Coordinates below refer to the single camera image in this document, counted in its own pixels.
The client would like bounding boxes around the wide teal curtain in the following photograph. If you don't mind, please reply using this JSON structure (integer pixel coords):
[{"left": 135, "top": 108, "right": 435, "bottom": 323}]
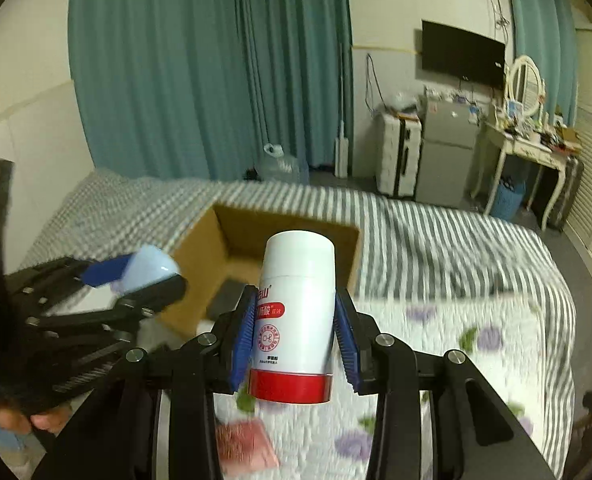
[{"left": 68, "top": 0, "right": 355, "bottom": 182}]

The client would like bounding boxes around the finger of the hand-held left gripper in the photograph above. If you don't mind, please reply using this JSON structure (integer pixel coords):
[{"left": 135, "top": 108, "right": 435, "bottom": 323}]
[
  {"left": 0, "top": 275, "right": 187, "bottom": 397},
  {"left": 6, "top": 253, "right": 134, "bottom": 319}
]

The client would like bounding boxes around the black wall television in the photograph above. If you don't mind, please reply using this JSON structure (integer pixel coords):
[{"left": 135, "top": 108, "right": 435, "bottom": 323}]
[{"left": 420, "top": 19, "right": 507, "bottom": 89}]

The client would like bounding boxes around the red packet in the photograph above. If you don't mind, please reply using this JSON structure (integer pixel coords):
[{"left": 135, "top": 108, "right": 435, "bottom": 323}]
[{"left": 215, "top": 419, "right": 279, "bottom": 472}]

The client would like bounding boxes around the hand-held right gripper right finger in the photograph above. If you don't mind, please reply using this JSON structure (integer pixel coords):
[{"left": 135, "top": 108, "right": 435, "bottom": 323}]
[{"left": 333, "top": 287, "right": 570, "bottom": 480}]

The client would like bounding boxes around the small grey refrigerator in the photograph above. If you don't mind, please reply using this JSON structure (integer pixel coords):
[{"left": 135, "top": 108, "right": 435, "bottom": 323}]
[{"left": 415, "top": 94, "right": 480, "bottom": 209}]

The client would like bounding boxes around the black flat case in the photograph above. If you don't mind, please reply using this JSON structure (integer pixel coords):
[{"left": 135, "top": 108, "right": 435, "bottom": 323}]
[{"left": 209, "top": 278, "right": 247, "bottom": 317}]

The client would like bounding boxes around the white power strip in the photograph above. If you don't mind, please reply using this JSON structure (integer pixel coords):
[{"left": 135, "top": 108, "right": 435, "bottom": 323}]
[{"left": 334, "top": 121, "right": 349, "bottom": 179}]

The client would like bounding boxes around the clear water jug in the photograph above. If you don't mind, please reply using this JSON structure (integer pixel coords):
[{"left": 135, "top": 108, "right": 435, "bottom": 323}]
[{"left": 255, "top": 143, "right": 311, "bottom": 186}]

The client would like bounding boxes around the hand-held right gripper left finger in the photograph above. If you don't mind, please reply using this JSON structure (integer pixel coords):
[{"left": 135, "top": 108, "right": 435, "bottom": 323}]
[{"left": 30, "top": 285, "right": 257, "bottom": 480}]

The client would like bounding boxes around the white bottle with red band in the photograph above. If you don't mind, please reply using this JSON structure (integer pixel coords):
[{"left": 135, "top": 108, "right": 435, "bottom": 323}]
[{"left": 247, "top": 230, "right": 335, "bottom": 405}]

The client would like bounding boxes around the white oval vanity mirror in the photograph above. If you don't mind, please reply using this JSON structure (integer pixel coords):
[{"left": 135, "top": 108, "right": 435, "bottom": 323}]
[{"left": 505, "top": 54, "right": 547, "bottom": 119}]

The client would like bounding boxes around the white suitcase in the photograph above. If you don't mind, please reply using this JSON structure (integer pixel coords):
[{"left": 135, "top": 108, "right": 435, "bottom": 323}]
[{"left": 375, "top": 112, "right": 423, "bottom": 199}]

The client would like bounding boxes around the narrow teal curtain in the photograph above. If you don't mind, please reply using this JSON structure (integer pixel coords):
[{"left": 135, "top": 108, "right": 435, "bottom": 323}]
[{"left": 503, "top": 0, "right": 580, "bottom": 127}]

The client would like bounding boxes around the light blue plastic container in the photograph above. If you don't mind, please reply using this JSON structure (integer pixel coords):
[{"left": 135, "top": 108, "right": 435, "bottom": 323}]
[{"left": 112, "top": 245, "right": 179, "bottom": 294}]

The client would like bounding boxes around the white dressing table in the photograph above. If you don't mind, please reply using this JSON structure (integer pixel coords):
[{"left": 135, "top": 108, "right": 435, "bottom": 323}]
[{"left": 470, "top": 119, "right": 583, "bottom": 232}]

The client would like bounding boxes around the brown cardboard box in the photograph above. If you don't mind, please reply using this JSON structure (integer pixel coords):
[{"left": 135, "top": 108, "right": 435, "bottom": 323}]
[{"left": 158, "top": 201, "right": 363, "bottom": 337}]

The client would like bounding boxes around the white floral quilt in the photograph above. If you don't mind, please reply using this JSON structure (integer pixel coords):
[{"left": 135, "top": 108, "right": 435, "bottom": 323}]
[{"left": 140, "top": 294, "right": 550, "bottom": 480}]

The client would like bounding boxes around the person's left hand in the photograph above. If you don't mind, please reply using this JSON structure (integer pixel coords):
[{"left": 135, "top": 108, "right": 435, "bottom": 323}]
[{"left": 0, "top": 404, "right": 74, "bottom": 434}]

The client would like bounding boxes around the dark suitcase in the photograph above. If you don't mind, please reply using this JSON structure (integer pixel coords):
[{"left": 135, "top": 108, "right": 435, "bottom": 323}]
[{"left": 546, "top": 156, "right": 585, "bottom": 232}]

